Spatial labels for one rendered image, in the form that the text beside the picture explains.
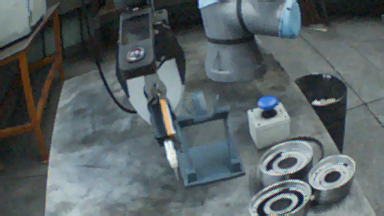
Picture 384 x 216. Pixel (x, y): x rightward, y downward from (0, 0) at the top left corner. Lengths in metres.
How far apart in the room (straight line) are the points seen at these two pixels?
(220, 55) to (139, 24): 0.56
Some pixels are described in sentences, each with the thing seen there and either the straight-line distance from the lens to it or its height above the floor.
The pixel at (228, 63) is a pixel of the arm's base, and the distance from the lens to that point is 1.23.
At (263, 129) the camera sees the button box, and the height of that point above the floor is 0.84.
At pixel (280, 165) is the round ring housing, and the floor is 0.82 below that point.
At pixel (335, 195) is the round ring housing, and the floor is 0.82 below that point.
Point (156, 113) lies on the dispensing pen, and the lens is 0.76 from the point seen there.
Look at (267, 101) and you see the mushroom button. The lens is 0.95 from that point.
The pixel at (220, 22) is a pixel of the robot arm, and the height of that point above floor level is 0.94.
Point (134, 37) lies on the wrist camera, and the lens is 0.68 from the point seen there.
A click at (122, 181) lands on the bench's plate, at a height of 0.80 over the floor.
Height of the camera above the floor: 1.28
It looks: 24 degrees down
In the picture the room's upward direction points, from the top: 11 degrees counter-clockwise
